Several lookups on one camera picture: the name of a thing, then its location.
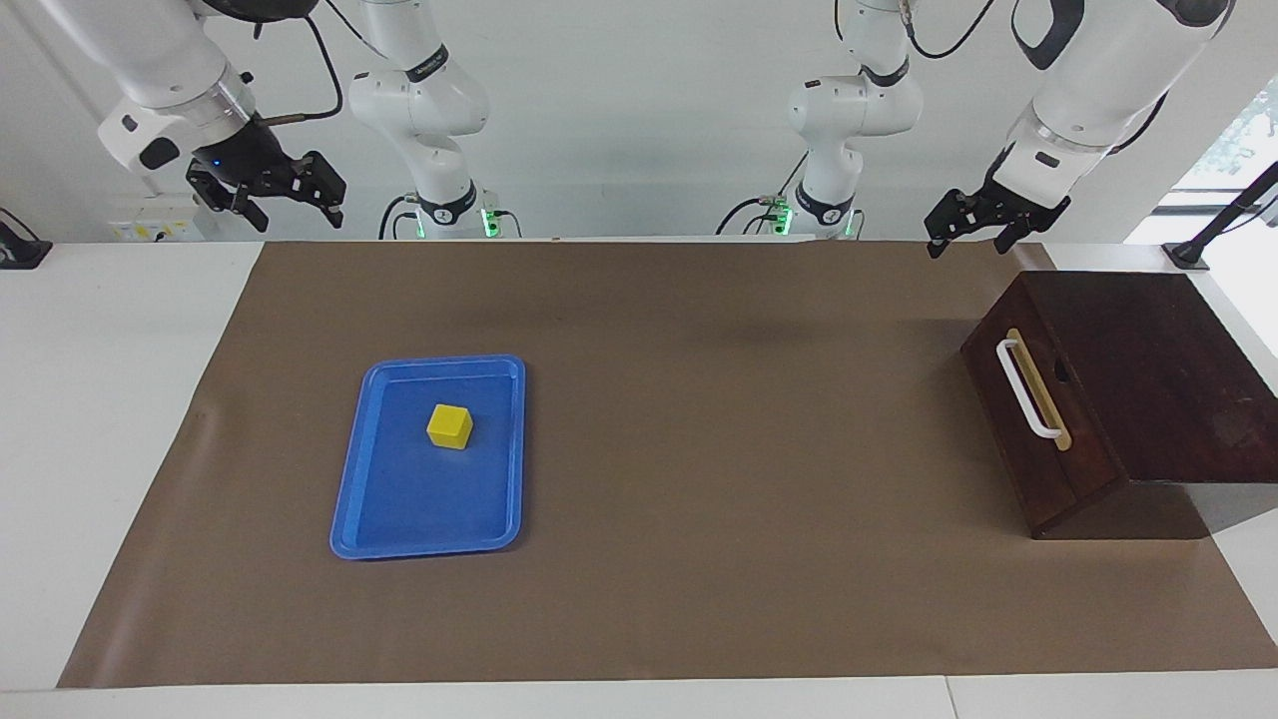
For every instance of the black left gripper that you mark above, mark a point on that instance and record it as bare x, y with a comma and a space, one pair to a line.
1013, 200

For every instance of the black camera stand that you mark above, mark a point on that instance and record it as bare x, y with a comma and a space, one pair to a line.
1223, 225

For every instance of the yellow cube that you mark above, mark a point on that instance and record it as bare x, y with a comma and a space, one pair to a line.
449, 427

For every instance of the dark brown wooden cabinet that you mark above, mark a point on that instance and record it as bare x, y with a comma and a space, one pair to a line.
1178, 379

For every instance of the black clamp base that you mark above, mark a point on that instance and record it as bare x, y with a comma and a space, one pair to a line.
18, 250

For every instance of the blue plastic tray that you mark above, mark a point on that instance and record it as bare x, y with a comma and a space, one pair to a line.
399, 509

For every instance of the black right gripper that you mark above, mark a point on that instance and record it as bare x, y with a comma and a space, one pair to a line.
248, 160

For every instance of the brown table mat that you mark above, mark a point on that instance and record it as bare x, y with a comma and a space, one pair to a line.
649, 559

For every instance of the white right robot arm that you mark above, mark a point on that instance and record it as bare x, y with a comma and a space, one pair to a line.
150, 60

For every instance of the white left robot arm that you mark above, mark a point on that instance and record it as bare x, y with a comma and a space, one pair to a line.
1098, 70

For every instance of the light wood drawer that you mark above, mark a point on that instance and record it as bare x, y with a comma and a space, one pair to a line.
1078, 479

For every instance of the white wall socket box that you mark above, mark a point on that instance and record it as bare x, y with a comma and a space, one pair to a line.
150, 225

